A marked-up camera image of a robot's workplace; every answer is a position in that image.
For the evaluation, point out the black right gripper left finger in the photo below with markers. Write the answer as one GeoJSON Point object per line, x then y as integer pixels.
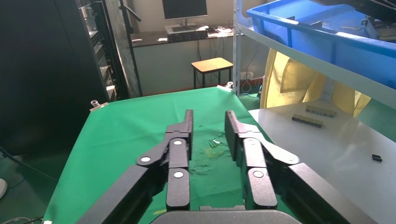
{"type": "Point", "coordinates": [178, 185]}

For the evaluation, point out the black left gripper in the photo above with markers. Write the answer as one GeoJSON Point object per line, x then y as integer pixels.
{"type": "Point", "coordinates": [380, 7]}

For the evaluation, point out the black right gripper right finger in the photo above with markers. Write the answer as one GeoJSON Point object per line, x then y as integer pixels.
{"type": "Point", "coordinates": [260, 185]}

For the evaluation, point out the wooden top stool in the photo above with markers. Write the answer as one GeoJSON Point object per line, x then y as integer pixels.
{"type": "Point", "coordinates": [212, 65]}

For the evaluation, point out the tan tape strip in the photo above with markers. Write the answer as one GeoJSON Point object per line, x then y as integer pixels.
{"type": "Point", "coordinates": [351, 28]}

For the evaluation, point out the metal plate with bent sides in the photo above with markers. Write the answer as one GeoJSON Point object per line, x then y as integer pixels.
{"type": "Point", "coordinates": [314, 25]}

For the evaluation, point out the silver stamped metal plate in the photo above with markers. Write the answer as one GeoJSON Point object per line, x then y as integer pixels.
{"type": "Point", "coordinates": [380, 31]}

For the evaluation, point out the white metal shelf rack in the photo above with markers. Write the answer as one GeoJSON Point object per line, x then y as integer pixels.
{"type": "Point", "coordinates": [325, 160]}

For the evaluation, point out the black desktop device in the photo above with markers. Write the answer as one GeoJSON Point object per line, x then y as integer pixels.
{"type": "Point", "coordinates": [187, 35]}

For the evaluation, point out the white power strip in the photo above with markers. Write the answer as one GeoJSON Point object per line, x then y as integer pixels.
{"type": "Point", "coordinates": [247, 75]}

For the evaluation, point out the blue plastic bin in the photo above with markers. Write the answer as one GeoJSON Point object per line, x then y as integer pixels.
{"type": "Point", "coordinates": [315, 46]}

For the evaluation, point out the green table mat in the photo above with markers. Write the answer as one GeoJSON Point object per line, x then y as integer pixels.
{"type": "Point", "coordinates": [130, 139]}

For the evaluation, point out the dark tan linked strip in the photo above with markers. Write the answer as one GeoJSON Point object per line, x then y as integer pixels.
{"type": "Point", "coordinates": [321, 111]}
{"type": "Point", "coordinates": [307, 121]}

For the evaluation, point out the small black block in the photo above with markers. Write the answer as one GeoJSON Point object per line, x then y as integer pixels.
{"type": "Point", "coordinates": [376, 158]}

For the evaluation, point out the silver binder clip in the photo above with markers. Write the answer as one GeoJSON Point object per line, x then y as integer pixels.
{"type": "Point", "coordinates": [227, 86]}
{"type": "Point", "coordinates": [98, 105]}

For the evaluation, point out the black slanted pole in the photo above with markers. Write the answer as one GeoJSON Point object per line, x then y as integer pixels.
{"type": "Point", "coordinates": [131, 52]}

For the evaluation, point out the black equipment cabinet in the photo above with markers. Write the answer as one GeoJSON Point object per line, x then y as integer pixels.
{"type": "Point", "coordinates": [46, 77]}

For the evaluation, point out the black computer monitor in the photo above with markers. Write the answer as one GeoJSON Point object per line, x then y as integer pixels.
{"type": "Point", "coordinates": [184, 8]}

